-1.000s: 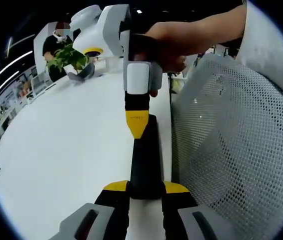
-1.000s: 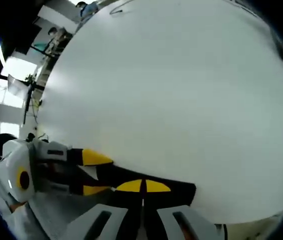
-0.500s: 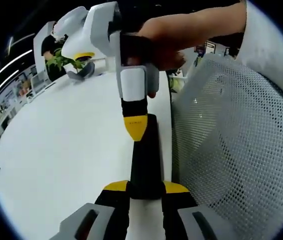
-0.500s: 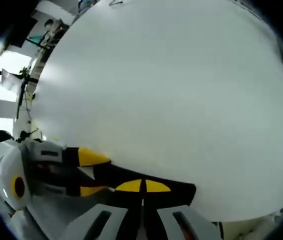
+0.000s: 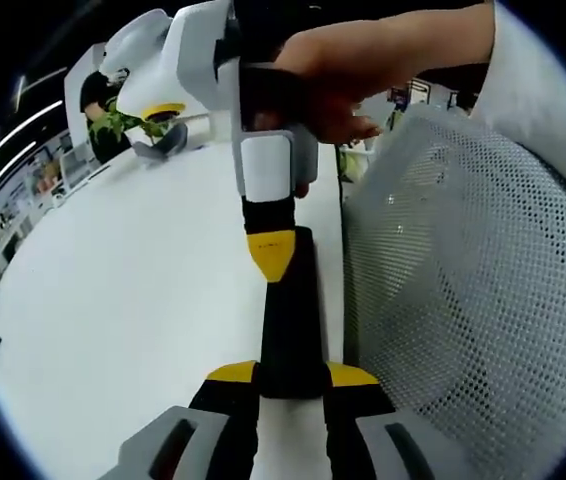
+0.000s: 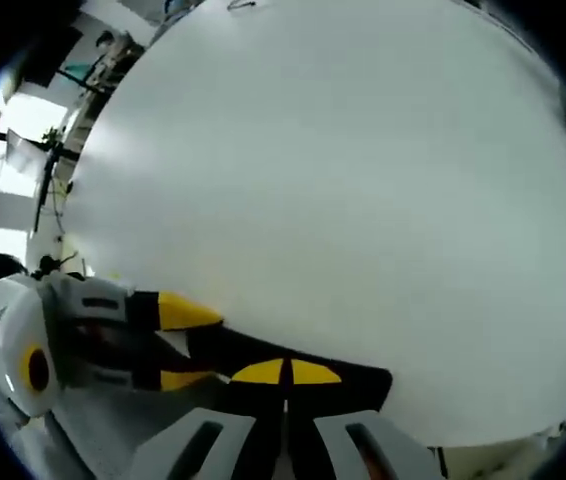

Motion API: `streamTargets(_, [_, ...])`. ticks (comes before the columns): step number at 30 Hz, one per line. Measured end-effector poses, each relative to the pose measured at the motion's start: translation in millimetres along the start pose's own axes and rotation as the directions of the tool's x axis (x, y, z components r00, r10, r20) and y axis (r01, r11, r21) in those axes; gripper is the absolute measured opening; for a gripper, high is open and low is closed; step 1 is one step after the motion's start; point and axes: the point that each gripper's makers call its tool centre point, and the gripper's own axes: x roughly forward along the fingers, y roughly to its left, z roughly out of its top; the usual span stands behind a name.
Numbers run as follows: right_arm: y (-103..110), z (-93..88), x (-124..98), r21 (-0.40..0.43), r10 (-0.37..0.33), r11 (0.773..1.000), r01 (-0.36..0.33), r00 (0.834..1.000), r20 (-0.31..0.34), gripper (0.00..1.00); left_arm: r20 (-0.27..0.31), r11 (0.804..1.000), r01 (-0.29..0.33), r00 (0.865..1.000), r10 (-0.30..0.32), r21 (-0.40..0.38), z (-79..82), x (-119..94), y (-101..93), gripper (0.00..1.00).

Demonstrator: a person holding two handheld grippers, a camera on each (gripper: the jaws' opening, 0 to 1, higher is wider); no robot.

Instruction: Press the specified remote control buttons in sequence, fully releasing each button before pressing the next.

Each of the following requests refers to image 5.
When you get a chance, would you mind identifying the white shirt sleeve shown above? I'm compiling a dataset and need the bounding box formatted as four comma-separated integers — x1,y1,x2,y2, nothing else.
466,0,566,169

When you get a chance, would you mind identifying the black curved device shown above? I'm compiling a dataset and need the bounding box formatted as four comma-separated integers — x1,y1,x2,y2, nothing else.
134,122,190,161

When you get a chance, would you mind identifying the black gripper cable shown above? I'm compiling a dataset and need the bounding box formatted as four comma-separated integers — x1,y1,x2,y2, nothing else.
334,143,348,202

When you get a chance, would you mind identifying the person's right hand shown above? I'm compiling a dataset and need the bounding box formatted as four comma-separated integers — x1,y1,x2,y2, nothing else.
241,33,395,146

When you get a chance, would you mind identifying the ceiling light strip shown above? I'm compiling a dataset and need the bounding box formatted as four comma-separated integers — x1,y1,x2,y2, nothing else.
0,98,65,170

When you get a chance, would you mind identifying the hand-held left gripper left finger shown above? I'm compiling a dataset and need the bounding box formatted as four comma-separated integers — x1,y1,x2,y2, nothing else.
97,358,260,480

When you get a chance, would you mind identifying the white mesh laundry basket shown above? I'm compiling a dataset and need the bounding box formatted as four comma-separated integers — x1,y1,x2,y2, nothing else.
338,103,566,480

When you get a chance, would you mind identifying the green potted plant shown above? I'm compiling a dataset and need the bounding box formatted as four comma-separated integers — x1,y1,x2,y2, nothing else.
86,106,177,147

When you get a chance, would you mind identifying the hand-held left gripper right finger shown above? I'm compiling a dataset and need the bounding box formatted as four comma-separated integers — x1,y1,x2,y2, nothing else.
323,359,442,480

